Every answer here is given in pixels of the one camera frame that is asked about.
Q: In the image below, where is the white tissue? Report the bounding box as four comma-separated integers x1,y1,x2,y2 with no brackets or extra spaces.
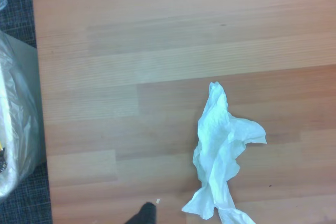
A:
181,81,268,224

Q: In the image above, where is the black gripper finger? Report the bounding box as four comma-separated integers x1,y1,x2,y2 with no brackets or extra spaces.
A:
124,202,158,224

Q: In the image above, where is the grey trash bin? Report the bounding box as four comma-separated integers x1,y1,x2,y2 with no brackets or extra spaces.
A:
0,31,48,201

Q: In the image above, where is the clear plastic bin liner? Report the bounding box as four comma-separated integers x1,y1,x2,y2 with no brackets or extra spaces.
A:
0,0,40,201

